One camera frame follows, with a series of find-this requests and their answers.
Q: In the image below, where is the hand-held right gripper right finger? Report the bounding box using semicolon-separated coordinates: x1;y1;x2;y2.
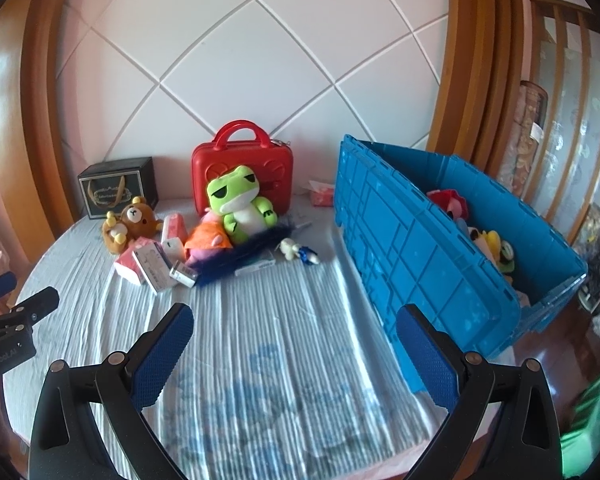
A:
396;302;563;480

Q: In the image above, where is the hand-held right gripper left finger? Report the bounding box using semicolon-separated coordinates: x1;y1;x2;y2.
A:
27;302;196;480

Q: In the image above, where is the large medicine box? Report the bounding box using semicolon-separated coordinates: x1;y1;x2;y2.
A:
132;245;178;293

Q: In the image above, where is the blue plastic crate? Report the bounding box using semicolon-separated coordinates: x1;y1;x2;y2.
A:
333;134;590;395

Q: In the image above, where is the pink pig plush orange dress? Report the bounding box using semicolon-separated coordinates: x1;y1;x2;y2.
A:
184;208;234;266

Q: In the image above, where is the brown bear plush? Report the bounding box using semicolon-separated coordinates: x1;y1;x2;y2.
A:
101;196;164;256

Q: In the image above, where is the pink tissue pack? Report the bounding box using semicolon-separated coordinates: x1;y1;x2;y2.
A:
161;213;188;243
307;179;337;208
114;240;153;287

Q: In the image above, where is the small green plush toy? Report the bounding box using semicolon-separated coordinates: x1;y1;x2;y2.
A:
495;242;518;276

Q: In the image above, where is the yellow plush toy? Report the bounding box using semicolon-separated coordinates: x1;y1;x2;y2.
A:
467;227;503;261

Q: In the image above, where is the flat clear box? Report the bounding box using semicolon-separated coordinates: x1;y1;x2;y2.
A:
235;255;276;277

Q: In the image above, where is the dark blue furry plush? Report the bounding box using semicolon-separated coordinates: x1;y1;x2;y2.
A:
192;222;296;288

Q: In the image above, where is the black gift box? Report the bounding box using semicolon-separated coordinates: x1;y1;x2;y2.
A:
77;156;159;221

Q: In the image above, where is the red and pink plush toy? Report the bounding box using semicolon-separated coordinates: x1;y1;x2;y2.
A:
426;187;473;221

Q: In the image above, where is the green plastic stool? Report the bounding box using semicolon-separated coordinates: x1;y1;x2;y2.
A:
560;375;600;478

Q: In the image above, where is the green frog plush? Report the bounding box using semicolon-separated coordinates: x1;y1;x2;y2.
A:
206;164;279;238

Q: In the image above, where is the red hard-shell carry case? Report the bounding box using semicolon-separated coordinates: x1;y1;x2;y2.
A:
191;120;295;216

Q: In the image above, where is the floral wrapped roll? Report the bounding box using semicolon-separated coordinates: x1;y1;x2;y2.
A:
497;80;551;196

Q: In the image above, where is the wooden glass partition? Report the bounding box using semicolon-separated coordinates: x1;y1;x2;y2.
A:
500;0;600;246

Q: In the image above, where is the wooden headboard frame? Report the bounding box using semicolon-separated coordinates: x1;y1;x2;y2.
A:
0;0;528;271

